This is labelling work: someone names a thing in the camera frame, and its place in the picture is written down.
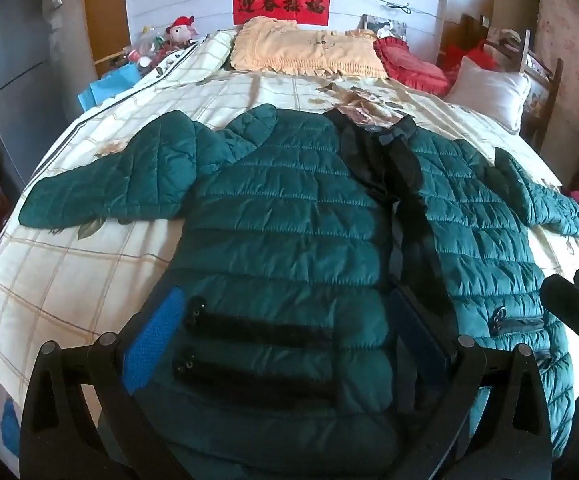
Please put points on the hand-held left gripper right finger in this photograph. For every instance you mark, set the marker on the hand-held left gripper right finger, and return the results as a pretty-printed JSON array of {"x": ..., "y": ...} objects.
[{"x": 419, "y": 335}]

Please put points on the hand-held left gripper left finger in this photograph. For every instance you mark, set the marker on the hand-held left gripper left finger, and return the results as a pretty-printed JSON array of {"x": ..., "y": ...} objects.
[{"x": 157, "y": 340}]

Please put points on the green quilted puffer jacket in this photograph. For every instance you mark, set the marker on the green quilted puffer jacket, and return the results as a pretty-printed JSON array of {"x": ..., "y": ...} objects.
[{"x": 279, "y": 210}]

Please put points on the cream floral checked blanket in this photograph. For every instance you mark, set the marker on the cream floral checked blanket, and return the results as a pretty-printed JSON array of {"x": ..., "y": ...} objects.
[{"x": 94, "y": 270}]

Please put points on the wooden chair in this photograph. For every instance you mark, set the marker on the wooden chair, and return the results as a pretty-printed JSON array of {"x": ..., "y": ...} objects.
[{"x": 544, "y": 95}]

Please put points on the white pillow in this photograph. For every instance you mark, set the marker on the white pillow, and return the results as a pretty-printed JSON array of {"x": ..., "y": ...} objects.
[{"x": 489, "y": 90}]

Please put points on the blue paper bag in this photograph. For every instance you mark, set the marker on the blue paper bag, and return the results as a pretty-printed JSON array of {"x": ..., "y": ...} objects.
[{"x": 112, "y": 85}]

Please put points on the red frilled cushion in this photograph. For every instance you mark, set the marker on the red frilled cushion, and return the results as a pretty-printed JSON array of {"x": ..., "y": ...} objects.
[{"x": 409, "y": 65}]

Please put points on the red cloth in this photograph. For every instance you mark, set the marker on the red cloth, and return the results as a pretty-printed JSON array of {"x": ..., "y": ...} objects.
[{"x": 469, "y": 57}]

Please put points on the pile of wrapped toys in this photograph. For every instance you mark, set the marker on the pile of wrapped toys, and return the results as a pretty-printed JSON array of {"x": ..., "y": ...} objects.
[{"x": 144, "y": 47}]

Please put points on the plush doll with red hat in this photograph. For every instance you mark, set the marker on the plush doll with red hat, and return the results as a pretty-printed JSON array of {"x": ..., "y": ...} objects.
[{"x": 182, "y": 32}]

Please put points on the framed photo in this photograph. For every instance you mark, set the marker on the framed photo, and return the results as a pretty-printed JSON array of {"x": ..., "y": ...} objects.
[{"x": 384, "y": 27}]

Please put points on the yellow frilled pillow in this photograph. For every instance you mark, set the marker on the yellow frilled pillow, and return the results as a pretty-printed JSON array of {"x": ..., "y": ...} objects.
[{"x": 294, "y": 50}]

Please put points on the grey refrigerator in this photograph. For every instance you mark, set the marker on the grey refrigerator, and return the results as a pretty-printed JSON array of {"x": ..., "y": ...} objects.
[{"x": 14, "y": 60}]

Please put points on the wooden door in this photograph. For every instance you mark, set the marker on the wooden door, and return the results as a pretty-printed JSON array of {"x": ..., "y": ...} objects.
[{"x": 104, "y": 20}]

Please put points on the red wall banner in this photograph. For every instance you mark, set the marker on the red wall banner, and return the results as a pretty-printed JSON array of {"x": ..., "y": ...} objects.
[{"x": 279, "y": 5}]

